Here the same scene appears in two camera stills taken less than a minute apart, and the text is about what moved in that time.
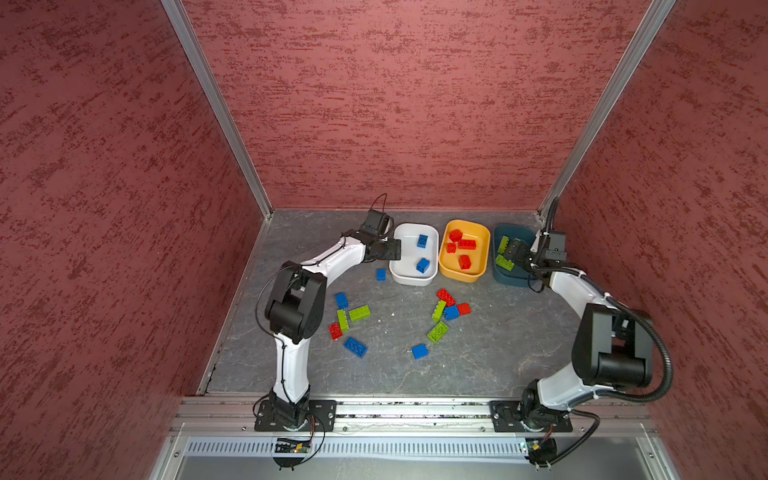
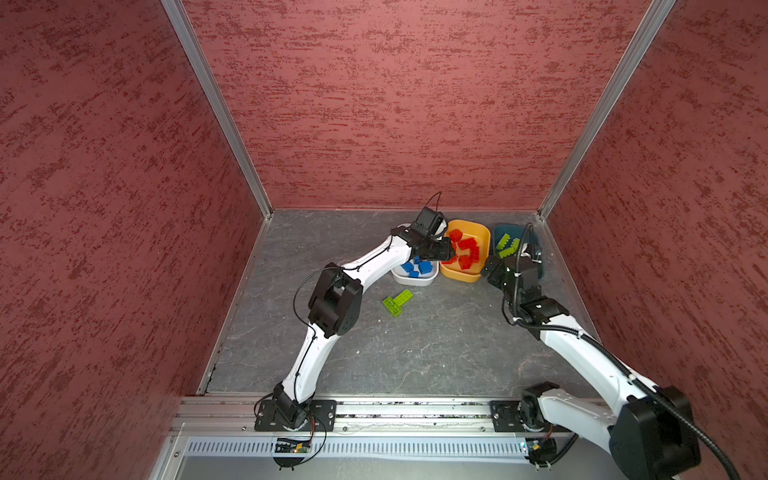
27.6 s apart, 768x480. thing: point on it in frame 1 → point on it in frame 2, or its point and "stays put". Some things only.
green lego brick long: [360, 313] → [404, 297]
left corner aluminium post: [179, 15] stays put
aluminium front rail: [236, 415] stays put
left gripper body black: [378, 253] → [437, 249]
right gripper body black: [535, 256] → [498, 278]
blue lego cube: [423, 264] stays put
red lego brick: [465, 262] stays put
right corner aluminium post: [607, 101] stays put
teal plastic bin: [516, 276] stays put
